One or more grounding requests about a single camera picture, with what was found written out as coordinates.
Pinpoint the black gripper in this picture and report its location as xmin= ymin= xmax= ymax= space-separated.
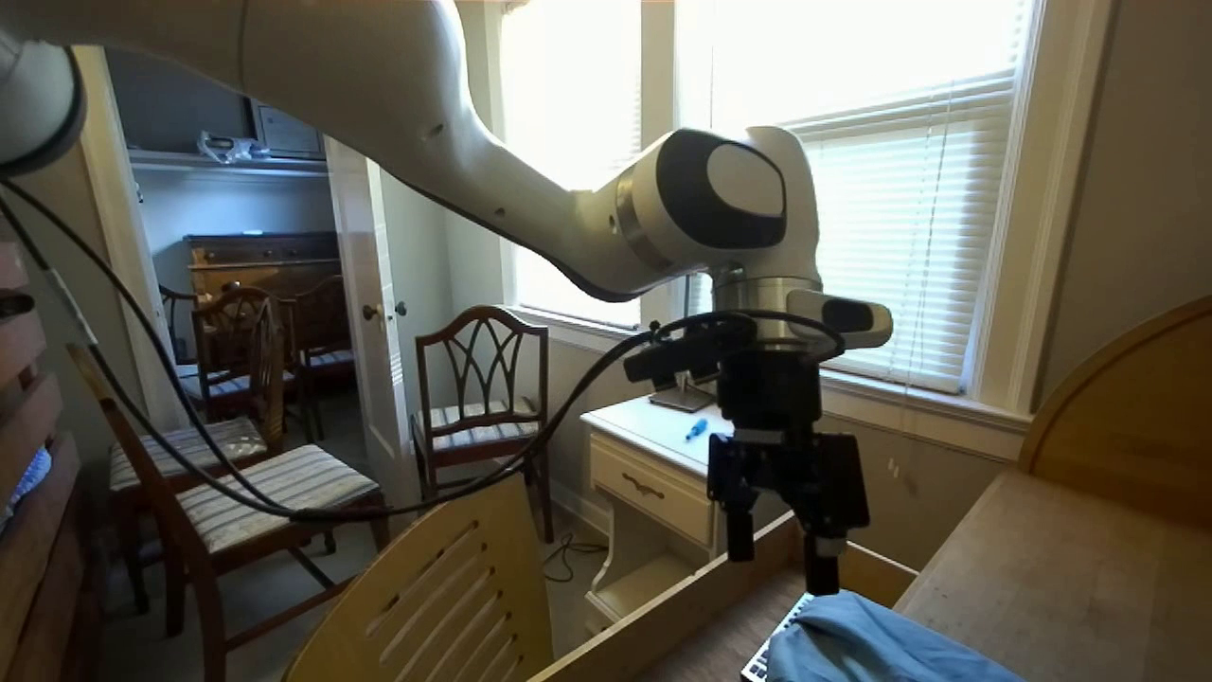
xmin=702 ymin=339 xmax=874 ymax=598

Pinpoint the blue cloth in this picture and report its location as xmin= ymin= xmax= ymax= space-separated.
xmin=762 ymin=592 xmax=1027 ymax=682

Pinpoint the dark chair arched back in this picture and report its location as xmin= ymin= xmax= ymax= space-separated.
xmin=411 ymin=303 xmax=555 ymax=547

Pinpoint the light wooden slatted chair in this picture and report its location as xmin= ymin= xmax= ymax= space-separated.
xmin=279 ymin=471 xmax=561 ymax=682

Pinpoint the dark chair striped seat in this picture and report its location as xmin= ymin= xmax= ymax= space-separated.
xmin=107 ymin=280 xmax=291 ymax=610
xmin=279 ymin=271 xmax=359 ymax=427
xmin=70 ymin=345 xmax=395 ymax=682

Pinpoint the white nightstand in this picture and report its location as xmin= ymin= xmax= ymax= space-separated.
xmin=578 ymin=389 xmax=762 ymax=638

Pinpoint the wide open desk drawer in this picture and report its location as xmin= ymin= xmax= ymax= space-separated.
xmin=526 ymin=509 xmax=924 ymax=682

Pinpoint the white window blind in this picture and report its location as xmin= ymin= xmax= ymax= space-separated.
xmin=792 ymin=89 xmax=1017 ymax=395

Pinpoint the wooden roll-top desk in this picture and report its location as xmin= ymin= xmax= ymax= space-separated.
xmin=526 ymin=291 xmax=1212 ymax=682

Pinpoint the white door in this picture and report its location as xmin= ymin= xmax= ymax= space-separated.
xmin=319 ymin=134 xmax=421 ymax=509

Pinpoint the dark wooden dresser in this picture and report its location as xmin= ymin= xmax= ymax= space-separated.
xmin=151 ymin=228 xmax=345 ymax=371

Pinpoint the white device on shelf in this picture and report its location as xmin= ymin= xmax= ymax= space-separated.
xmin=191 ymin=129 xmax=265 ymax=166

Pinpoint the dark brown wooden furniture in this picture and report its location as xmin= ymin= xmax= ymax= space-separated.
xmin=0 ymin=240 xmax=109 ymax=682

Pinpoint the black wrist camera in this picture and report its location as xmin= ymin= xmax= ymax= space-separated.
xmin=621 ymin=337 xmax=727 ymax=389

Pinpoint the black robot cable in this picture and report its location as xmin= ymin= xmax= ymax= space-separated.
xmin=0 ymin=175 xmax=852 ymax=524

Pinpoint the white window frame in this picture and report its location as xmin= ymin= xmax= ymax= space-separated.
xmin=452 ymin=0 xmax=1116 ymax=465

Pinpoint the white wall shelf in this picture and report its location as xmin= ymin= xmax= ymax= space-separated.
xmin=125 ymin=146 xmax=330 ymax=179

